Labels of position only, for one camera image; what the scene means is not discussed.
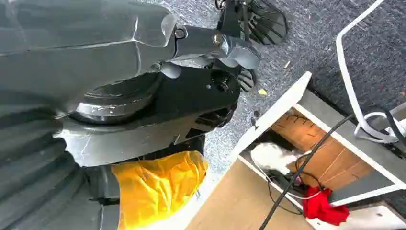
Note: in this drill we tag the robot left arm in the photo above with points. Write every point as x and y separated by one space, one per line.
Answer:
31 177

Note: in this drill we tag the white storage rack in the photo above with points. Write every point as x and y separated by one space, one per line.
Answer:
279 104

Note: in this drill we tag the white cloth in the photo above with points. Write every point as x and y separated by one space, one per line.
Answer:
272 157

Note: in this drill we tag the small paper scrap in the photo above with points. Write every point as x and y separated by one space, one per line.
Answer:
262 92
286 64

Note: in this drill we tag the red cloth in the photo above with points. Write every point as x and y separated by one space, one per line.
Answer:
320 208

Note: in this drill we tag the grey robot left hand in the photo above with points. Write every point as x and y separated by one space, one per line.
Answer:
104 57

